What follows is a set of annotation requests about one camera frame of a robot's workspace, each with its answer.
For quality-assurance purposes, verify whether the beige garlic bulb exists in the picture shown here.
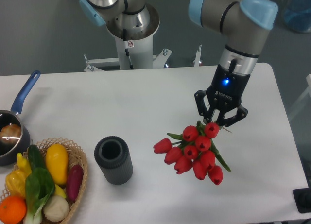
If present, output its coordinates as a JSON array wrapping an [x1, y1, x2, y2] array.
[[43, 195, 69, 222]]

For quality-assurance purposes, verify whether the woven wicker basket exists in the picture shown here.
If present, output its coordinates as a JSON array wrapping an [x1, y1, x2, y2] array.
[[0, 138, 88, 224]]

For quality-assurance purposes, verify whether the blue handled saucepan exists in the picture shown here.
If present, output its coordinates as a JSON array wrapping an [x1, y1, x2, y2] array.
[[0, 70, 41, 166]]

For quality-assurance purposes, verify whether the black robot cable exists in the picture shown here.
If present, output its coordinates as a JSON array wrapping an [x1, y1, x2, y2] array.
[[122, 29, 134, 70]]

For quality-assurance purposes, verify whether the black device at edge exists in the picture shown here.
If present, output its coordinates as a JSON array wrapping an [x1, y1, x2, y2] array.
[[293, 188, 311, 213]]

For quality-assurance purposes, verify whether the small yellow pepper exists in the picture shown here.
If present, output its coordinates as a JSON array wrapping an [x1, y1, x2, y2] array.
[[17, 153, 32, 176]]

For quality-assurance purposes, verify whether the orange fruit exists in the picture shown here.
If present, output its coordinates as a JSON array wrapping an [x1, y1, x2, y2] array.
[[0, 196, 27, 224]]

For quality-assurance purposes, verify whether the green cucumber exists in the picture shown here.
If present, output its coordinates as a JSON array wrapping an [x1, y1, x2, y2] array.
[[27, 144, 46, 171]]

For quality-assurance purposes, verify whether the yellow bell pepper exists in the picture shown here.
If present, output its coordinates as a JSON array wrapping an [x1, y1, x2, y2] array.
[[5, 169, 26, 198]]

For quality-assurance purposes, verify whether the yellow banana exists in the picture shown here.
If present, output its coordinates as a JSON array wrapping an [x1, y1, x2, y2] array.
[[54, 184, 67, 199]]

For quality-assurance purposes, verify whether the yellow squash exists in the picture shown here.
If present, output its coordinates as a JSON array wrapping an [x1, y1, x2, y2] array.
[[45, 144, 69, 186]]

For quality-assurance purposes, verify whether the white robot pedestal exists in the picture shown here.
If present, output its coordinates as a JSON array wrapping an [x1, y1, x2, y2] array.
[[79, 0, 172, 71]]

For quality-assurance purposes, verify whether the red tulip bouquet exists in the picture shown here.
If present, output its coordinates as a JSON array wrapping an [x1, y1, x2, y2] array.
[[153, 121, 231, 185]]

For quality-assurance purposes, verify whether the green bok choy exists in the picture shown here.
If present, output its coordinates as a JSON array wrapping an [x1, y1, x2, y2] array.
[[23, 168, 55, 224]]

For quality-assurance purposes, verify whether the brown bread roll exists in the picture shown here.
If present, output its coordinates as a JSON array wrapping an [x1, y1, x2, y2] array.
[[0, 124, 21, 145]]

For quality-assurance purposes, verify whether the purple eggplant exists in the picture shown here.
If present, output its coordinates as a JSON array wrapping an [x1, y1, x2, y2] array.
[[66, 164, 84, 202]]

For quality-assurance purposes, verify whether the blue translucent container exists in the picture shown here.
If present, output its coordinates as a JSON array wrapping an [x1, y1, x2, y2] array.
[[282, 0, 311, 33]]

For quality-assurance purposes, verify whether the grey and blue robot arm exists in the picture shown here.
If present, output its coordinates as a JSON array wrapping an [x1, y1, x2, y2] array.
[[79, 0, 278, 127]]

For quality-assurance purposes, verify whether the dark grey ribbed vase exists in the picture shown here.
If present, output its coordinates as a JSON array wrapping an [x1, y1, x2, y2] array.
[[94, 136, 133, 185]]

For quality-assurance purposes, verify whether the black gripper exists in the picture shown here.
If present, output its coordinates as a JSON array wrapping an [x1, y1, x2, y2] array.
[[194, 65, 250, 127]]

